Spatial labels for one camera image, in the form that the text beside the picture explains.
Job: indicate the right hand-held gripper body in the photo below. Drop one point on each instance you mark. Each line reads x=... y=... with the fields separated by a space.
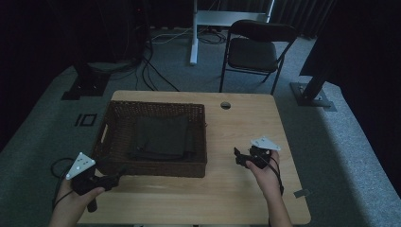
x=263 y=151

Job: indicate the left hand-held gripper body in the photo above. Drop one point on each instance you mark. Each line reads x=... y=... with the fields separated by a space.
x=82 y=171

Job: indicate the brown wicker basket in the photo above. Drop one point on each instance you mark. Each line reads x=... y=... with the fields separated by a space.
x=123 y=126

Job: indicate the dark cloth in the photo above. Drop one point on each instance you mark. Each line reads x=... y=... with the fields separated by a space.
x=162 y=137

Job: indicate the person's right hand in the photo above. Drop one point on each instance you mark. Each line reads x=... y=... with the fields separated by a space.
x=268 y=178

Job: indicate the person's left hand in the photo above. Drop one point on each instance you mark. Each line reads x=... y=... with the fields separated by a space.
x=74 y=205

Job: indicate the black slanted stand with base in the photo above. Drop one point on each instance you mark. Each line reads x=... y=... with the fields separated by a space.
x=310 y=94

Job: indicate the black stand with square base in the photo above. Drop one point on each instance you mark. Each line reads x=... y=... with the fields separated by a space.
x=88 y=83

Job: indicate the black folding chair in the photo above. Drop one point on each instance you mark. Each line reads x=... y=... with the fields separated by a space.
x=252 y=53

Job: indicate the dark curtain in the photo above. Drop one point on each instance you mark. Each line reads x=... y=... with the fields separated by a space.
x=302 y=15

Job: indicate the white metal desk frame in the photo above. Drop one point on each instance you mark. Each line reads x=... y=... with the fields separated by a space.
x=220 y=17

